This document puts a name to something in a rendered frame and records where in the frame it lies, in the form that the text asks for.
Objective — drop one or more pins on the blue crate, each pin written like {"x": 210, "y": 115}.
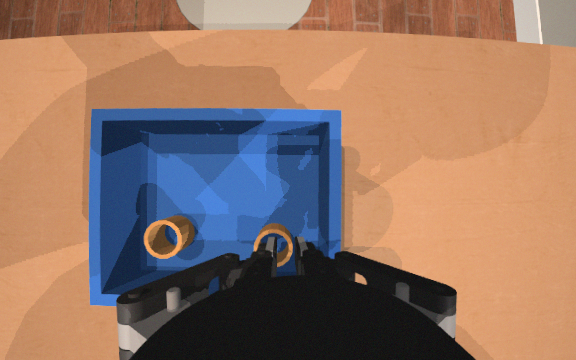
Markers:
{"x": 230, "y": 171}

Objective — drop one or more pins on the bronze bushing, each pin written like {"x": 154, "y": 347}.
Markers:
{"x": 284, "y": 256}
{"x": 156, "y": 242}

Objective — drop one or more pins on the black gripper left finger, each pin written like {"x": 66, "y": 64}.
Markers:
{"x": 143, "y": 310}

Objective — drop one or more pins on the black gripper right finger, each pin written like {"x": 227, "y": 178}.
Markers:
{"x": 434, "y": 299}

